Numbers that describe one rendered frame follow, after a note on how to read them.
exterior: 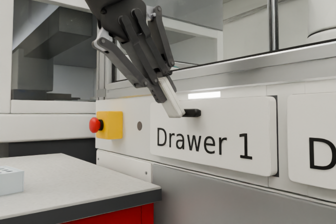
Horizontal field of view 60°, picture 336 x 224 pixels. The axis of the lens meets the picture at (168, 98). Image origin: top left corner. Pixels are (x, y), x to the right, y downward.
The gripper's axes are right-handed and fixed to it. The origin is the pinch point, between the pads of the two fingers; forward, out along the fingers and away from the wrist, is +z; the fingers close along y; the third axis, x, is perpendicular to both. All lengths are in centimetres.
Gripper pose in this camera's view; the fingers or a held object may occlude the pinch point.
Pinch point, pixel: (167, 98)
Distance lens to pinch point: 47.3
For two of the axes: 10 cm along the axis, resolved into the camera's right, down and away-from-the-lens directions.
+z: 4.6, 8.4, 3.0
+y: 6.5, -5.5, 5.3
